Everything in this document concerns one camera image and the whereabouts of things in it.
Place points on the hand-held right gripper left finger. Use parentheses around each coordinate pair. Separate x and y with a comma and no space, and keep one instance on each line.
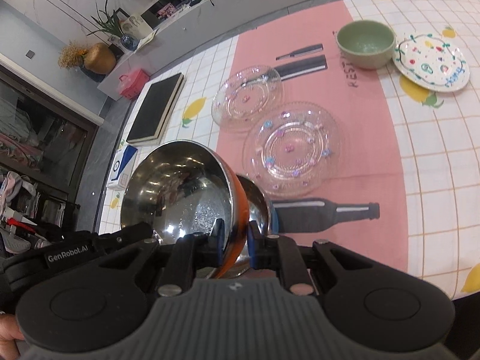
(216,230)

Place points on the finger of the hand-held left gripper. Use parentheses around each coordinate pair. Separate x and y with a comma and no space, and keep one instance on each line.
(127,232)

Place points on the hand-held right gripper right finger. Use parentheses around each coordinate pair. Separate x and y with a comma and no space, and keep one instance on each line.
(252,243)

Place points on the blue steel bowl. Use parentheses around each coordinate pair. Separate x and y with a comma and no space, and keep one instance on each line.
(258,202)

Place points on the orange steel bowl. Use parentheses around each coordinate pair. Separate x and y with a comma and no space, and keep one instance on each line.
(176,187)

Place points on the white painted plate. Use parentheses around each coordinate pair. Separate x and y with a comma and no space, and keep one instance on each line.
(431,63)

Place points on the person's left hand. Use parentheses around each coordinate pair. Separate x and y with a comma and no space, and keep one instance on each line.
(7,333)

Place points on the blue and white box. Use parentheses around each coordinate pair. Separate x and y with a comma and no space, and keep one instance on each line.
(120,168)

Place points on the pile of clothes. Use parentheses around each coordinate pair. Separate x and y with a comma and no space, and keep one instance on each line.
(15,198)

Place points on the clear glass plate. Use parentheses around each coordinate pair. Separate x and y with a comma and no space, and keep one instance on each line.
(243,101)
(292,150)

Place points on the black flat board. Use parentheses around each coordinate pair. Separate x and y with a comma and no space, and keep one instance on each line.
(153,108)

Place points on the glass door cabinet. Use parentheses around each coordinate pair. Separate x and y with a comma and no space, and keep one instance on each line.
(45,120)

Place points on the pink plastic basket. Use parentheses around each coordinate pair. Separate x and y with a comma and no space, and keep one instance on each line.
(133,82)

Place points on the pink printed table mat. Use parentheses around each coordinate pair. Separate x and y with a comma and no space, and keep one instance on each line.
(367,138)

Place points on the golden round vase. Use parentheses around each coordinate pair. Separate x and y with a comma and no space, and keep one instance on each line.
(99,59)

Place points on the dried yellow flowers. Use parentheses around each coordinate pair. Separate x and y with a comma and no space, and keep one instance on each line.
(71,55)

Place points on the blue glass vase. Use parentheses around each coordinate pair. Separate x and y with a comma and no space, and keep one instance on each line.
(128,42)

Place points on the white checked lemon tablecloth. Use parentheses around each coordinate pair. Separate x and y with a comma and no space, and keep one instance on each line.
(431,157)

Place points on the grey television cabinet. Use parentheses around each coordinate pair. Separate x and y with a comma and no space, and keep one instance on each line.
(195,30)

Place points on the white illustrated card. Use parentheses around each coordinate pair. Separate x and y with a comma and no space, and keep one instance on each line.
(132,24)

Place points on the green potted plant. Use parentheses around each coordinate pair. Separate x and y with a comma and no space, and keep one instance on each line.
(107,22)

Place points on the pink picture card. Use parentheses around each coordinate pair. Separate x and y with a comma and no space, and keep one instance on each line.
(167,10)

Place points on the green ceramic bowl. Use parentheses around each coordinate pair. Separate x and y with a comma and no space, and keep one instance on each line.
(365,45)

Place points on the grey wall switch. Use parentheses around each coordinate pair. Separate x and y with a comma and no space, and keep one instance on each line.
(29,53)

